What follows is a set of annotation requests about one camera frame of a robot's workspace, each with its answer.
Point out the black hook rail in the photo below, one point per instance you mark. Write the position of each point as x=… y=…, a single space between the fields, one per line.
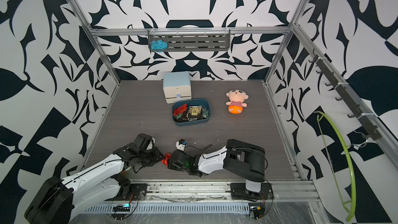
x=346 y=93

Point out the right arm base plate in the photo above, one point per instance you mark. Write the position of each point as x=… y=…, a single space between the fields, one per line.
x=240 y=192

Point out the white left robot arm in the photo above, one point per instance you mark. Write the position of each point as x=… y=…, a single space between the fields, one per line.
x=59 y=200

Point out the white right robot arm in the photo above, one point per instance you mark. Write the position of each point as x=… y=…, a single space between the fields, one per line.
x=246 y=160

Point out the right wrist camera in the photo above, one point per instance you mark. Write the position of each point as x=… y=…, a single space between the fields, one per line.
x=181 y=145

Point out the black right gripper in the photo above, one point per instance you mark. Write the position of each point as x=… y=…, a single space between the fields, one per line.
x=168 y=166

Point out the beige label floral tea bag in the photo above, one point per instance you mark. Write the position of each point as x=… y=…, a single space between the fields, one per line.
x=195 y=111

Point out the green label tea bag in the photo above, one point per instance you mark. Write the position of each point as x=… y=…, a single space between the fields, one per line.
x=205 y=112

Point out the blue white drawer box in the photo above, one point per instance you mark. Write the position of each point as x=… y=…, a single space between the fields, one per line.
x=177 y=87

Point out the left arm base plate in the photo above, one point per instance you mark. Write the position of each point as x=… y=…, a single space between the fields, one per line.
x=135 y=190

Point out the green led circuit board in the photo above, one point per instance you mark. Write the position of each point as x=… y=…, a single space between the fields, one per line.
x=121 y=208

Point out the pink plush doll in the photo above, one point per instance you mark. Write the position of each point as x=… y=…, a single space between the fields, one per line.
x=236 y=102

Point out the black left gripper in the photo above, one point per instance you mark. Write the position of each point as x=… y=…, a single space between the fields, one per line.
x=157 y=156

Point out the black right connector box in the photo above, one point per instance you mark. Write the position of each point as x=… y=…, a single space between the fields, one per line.
x=256 y=212

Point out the perforated metal front rail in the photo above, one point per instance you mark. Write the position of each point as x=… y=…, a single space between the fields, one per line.
x=173 y=208

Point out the blue crocheted cloth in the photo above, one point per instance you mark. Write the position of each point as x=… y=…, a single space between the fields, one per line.
x=159 y=45

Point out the shiny red foil tea bag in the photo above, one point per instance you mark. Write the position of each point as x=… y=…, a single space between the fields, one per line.
x=180 y=110

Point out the teal plastic storage box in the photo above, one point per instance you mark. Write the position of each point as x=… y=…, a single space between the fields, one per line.
x=184 y=120

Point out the grey wall rack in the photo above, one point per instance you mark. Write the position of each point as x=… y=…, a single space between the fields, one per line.
x=192 y=39

